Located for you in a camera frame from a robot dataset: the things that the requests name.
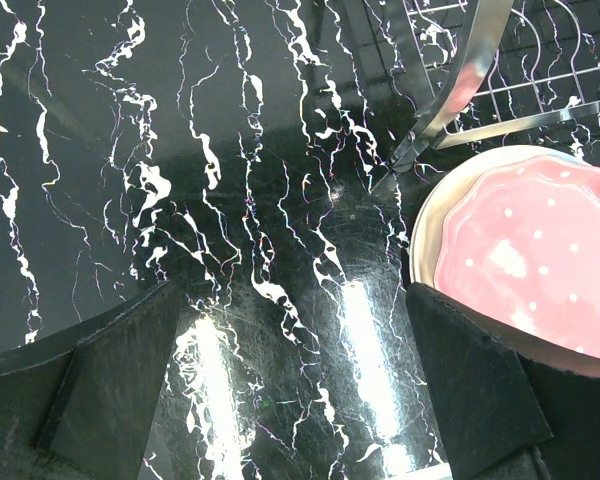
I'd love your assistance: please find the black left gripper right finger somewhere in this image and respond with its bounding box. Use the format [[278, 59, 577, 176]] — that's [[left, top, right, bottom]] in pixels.
[[406, 283, 600, 479]]

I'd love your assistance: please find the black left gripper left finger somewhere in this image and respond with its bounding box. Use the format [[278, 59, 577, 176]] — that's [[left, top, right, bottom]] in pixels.
[[0, 282, 180, 479]]

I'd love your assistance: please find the pink bottom plate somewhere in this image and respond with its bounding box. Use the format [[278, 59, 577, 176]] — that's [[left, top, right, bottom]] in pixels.
[[433, 154, 600, 364]]

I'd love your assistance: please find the cream and blue leaf plate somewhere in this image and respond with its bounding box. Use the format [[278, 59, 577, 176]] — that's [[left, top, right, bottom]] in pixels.
[[408, 144, 600, 371]]

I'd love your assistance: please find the steel wire dish rack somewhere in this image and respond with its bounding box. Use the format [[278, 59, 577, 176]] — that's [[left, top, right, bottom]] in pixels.
[[365, 1, 600, 170]]

